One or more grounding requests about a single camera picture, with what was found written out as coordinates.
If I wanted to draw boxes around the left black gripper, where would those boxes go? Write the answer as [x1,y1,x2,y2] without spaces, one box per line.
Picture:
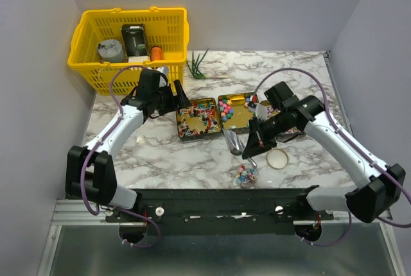
[152,80,193,116]

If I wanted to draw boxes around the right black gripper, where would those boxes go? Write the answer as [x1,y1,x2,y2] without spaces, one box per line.
[243,110,291,159]

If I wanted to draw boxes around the silver metal scoop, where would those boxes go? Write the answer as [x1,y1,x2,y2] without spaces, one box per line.
[223,129,258,169]

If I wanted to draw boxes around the round jar lid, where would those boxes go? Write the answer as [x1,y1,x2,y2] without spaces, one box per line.
[266,149,289,169]

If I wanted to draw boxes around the tin of dark lollipops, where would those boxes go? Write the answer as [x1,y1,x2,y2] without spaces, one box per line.
[176,98,222,142]

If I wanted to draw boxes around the tin of rainbow lollipops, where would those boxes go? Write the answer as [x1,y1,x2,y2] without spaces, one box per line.
[260,100,305,137]

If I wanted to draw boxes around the tin of star candies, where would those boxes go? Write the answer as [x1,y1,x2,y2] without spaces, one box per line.
[217,92,259,134]

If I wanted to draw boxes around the clear glass jar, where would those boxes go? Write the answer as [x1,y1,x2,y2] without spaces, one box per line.
[236,164,259,189]

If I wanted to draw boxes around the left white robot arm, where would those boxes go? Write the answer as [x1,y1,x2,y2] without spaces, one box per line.
[66,66,191,221]

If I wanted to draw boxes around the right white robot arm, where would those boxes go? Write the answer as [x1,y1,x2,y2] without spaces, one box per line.
[242,82,405,223]

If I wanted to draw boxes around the green onion sprig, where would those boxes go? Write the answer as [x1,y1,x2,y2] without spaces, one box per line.
[186,49,230,80]

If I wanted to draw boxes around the orange bottle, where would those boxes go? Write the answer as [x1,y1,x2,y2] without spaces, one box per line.
[150,46,164,61]

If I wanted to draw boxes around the white box in basket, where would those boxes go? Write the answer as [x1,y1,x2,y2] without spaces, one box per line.
[128,56,151,63]

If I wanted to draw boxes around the yellow plastic shopping basket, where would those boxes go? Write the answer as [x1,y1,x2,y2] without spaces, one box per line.
[67,6,189,96]

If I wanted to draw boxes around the black carton box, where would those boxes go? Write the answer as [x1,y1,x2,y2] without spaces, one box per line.
[121,24,148,56]

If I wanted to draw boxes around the grey crumpled can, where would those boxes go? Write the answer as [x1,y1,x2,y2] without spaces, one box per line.
[97,39,125,63]

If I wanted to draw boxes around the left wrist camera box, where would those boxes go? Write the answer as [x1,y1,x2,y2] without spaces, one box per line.
[157,66,169,77]

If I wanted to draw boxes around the black mounting base rail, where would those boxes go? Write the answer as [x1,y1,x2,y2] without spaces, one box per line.
[105,185,344,237]

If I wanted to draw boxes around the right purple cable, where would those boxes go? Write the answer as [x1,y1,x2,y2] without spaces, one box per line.
[253,68,411,246]

